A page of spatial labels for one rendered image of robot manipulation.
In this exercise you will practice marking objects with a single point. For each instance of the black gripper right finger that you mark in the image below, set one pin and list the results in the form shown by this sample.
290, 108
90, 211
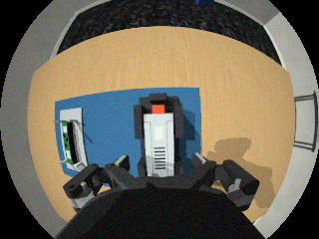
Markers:
240, 188

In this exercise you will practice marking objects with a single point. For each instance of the grey box cover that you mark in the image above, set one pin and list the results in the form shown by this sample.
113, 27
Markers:
161, 143

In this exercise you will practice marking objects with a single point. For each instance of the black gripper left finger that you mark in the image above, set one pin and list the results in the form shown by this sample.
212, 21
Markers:
88, 182

